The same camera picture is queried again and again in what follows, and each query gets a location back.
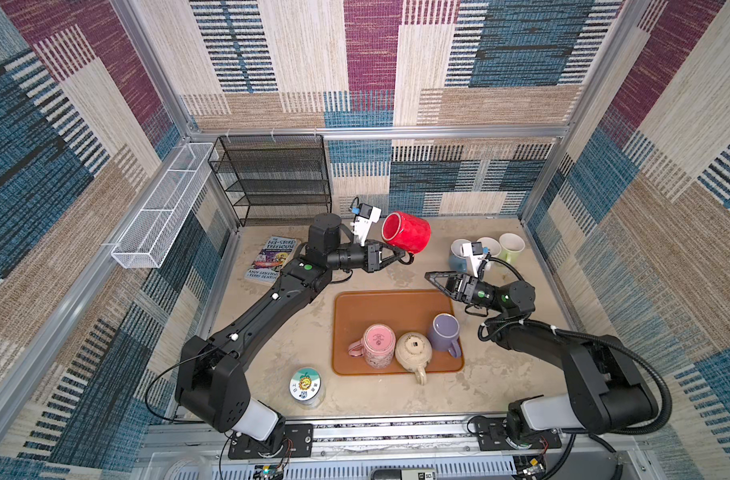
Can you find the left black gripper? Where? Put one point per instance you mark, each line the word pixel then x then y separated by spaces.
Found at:
pixel 371 257

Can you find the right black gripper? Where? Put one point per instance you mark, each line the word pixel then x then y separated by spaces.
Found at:
pixel 453 287

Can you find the red mug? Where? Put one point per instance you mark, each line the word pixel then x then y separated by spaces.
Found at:
pixel 407 232

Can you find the blue dotted mug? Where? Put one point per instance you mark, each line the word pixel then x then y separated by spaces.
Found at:
pixel 457 261

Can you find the white mug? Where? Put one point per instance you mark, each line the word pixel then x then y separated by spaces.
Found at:
pixel 490 246

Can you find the light green mug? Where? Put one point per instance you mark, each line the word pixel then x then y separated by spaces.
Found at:
pixel 512 245

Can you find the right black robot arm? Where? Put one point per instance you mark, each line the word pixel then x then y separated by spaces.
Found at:
pixel 610 388

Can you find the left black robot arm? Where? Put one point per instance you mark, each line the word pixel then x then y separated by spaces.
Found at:
pixel 211 380

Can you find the purple mug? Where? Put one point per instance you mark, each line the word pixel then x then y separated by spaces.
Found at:
pixel 444 333

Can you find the pink ghost mug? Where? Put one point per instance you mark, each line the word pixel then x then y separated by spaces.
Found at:
pixel 376 346

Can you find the beige ceramic teapot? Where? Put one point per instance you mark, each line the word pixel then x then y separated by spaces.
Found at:
pixel 413 351

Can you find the paperback book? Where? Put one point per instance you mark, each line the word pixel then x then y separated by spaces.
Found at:
pixel 270 260

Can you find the clear jar green lid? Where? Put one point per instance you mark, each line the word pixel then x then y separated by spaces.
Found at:
pixel 306 387

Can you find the black wire shelf rack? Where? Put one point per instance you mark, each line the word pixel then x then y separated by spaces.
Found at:
pixel 273 180

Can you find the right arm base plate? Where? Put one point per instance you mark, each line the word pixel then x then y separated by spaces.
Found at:
pixel 492 435

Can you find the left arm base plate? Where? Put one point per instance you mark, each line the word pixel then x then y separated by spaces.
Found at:
pixel 294 440

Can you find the white wire mesh basket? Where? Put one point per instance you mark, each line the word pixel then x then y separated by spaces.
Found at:
pixel 147 241

